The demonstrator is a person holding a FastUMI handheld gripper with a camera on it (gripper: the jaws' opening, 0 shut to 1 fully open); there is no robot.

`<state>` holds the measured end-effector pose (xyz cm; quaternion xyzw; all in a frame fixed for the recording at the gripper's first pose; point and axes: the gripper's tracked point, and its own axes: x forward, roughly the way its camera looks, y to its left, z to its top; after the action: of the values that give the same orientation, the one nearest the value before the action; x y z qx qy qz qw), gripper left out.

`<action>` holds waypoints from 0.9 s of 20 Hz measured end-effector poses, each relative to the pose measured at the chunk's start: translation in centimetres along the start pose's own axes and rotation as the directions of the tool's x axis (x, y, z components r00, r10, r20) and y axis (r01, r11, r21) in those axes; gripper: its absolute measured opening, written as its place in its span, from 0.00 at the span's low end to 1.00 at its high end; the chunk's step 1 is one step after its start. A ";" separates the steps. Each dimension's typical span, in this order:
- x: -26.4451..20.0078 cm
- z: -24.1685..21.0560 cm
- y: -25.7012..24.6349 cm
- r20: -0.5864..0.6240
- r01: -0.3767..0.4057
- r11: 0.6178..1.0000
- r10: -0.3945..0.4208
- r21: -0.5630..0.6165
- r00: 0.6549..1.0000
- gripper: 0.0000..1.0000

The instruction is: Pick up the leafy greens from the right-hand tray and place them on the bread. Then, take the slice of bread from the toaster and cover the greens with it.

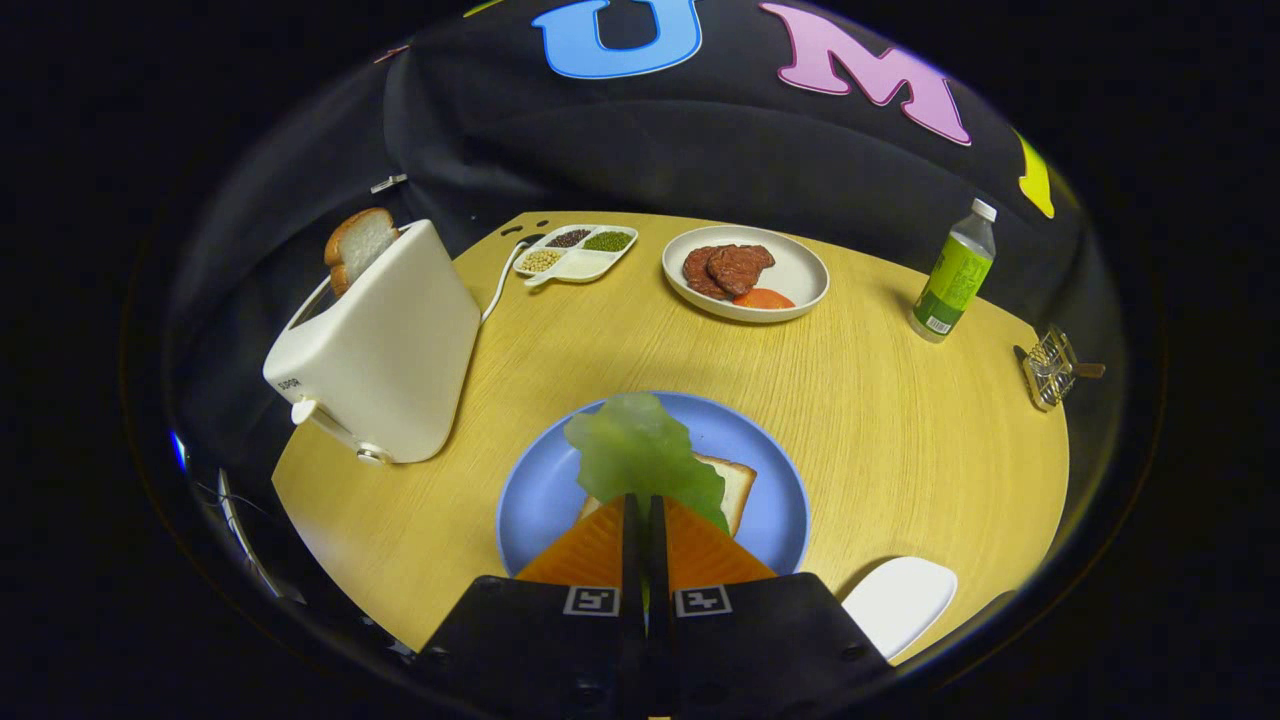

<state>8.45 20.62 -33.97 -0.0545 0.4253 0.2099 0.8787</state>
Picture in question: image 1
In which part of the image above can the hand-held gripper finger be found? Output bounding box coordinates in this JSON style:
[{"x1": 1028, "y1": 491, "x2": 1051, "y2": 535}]
[
  {"x1": 415, "y1": 493, "x2": 646, "y2": 720},
  {"x1": 648, "y1": 495, "x2": 896, "y2": 720}
]

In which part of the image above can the green lettuce leaf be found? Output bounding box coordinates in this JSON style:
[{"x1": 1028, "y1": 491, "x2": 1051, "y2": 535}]
[{"x1": 563, "y1": 392, "x2": 731, "y2": 536}]

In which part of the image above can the thick bread slice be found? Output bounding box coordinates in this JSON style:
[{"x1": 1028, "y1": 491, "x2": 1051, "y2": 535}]
[{"x1": 323, "y1": 207, "x2": 401, "y2": 297}]

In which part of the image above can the thin toast slice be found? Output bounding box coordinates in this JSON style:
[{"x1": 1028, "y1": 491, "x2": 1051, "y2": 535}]
[{"x1": 580, "y1": 453, "x2": 758, "y2": 538}]

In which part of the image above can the blue plate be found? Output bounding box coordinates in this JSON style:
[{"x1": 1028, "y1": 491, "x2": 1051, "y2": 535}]
[{"x1": 496, "y1": 390, "x2": 811, "y2": 579}]

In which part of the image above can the small white plate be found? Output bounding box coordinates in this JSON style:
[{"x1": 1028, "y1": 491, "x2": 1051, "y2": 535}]
[{"x1": 842, "y1": 556, "x2": 959, "y2": 662}]

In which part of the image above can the brown meat patty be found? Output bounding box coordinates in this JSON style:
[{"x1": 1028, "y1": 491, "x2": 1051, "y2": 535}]
[
  {"x1": 683, "y1": 246, "x2": 736, "y2": 301},
  {"x1": 707, "y1": 244, "x2": 776, "y2": 297}
]

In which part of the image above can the white divided dish with beans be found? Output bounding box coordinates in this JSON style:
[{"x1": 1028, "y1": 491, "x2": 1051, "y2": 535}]
[{"x1": 512, "y1": 224, "x2": 639, "y2": 289}]

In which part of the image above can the white toaster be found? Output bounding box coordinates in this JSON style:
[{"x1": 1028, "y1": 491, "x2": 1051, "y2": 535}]
[{"x1": 262, "y1": 219, "x2": 483, "y2": 467}]

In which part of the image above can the round white plate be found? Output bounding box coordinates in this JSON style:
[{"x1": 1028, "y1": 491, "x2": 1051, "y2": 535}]
[{"x1": 661, "y1": 225, "x2": 831, "y2": 324}]

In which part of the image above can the black backdrop cloth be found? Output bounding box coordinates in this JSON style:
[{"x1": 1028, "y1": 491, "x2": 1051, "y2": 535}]
[{"x1": 165, "y1": 0, "x2": 1101, "y2": 481}]

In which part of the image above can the green label water bottle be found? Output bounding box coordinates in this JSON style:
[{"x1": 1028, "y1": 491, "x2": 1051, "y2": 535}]
[{"x1": 909, "y1": 198, "x2": 999, "y2": 344}]

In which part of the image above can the white toaster cable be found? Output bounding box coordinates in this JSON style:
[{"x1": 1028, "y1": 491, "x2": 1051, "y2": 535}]
[{"x1": 480, "y1": 240, "x2": 531, "y2": 323}]

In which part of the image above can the metal wire rack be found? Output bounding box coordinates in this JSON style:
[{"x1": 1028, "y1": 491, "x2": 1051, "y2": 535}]
[{"x1": 1013, "y1": 325, "x2": 1107, "y2": 412}]

